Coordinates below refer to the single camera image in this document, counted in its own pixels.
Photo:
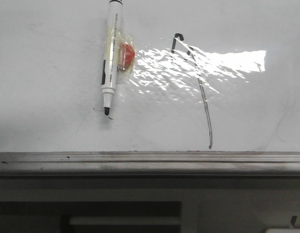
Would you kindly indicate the white whiteboard marker pen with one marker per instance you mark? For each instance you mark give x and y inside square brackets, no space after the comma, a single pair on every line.
[111,55]

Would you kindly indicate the red round magnet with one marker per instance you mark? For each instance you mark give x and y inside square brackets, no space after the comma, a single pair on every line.
[126,56]

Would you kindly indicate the white box at corner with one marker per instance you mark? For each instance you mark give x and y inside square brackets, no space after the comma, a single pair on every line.
[282,230]

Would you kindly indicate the aluminium whiteboard tray ledge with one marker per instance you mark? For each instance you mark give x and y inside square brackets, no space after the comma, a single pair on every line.
[150,163]

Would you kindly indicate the white whiteboard surface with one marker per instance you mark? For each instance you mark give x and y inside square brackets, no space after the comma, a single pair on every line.
[221,75]

